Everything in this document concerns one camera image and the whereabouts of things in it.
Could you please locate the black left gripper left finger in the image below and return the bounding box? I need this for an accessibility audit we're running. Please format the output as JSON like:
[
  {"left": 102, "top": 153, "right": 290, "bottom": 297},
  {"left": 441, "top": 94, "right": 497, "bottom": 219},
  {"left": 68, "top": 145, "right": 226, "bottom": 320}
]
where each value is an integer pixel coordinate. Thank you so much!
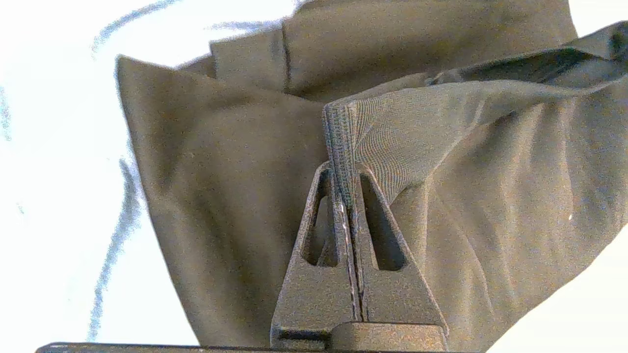
[{"left": 270, "top": 162, "right": 363, "bottom": 344}]

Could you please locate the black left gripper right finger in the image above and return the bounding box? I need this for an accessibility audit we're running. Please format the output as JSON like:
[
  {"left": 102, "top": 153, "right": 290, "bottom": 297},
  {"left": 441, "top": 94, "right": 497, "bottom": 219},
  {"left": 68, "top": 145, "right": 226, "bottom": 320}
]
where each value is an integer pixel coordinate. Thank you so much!
[{"left": 349, "top": 164, "right": 448, "bottom": 344}]

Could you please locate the black zip hoodie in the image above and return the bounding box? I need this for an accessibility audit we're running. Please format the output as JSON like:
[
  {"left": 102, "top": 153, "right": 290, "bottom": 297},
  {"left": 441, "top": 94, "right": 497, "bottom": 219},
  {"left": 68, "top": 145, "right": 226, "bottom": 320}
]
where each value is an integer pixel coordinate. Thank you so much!
[{"left": 115, "top": 0, "right": 628, "bottom": 353}]

